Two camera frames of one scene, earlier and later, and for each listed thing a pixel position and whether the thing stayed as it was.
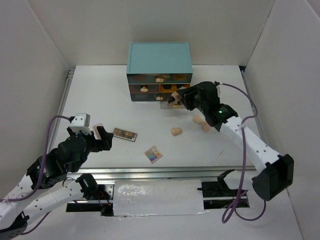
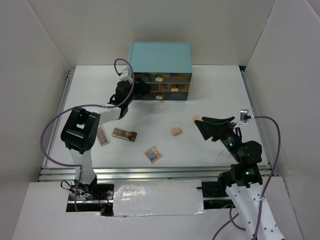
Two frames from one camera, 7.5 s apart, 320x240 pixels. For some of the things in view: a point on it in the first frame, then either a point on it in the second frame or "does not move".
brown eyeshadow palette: (124, 134) does not move
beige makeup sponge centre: (176, 131) does not move
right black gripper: (187, 94) to (215, 126)
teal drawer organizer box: (155, 70) does not move
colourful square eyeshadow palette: (153, 154) does not move
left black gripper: (105, 143) to (143, 90)
